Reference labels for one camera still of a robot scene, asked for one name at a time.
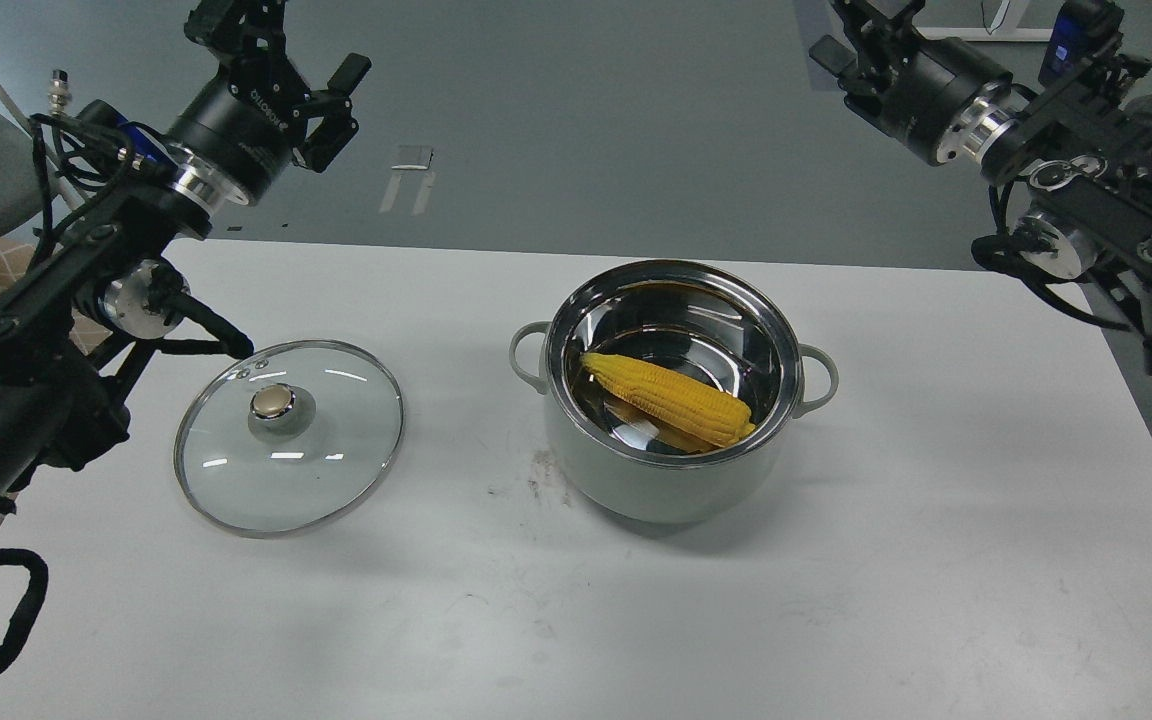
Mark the pale green cooking pot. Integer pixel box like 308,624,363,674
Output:
507,259,841,525

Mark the yellow toy corn cob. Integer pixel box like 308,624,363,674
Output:
579,353,756,450

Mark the glass pot lid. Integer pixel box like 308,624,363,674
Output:
173,340,404,538

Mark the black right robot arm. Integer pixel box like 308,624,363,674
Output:
809,1,1152,376

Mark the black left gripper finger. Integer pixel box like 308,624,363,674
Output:
293,53,372,173
183,1,287,91

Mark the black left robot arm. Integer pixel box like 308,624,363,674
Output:
0,1,372,676

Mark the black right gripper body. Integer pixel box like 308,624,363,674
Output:
841,38,1011,167

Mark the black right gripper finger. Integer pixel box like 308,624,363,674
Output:
808,36,887,101
829,1,925,51

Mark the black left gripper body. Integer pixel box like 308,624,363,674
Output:
166,76,306,206

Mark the white desk leg base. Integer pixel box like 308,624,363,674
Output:
915,1,1053,44

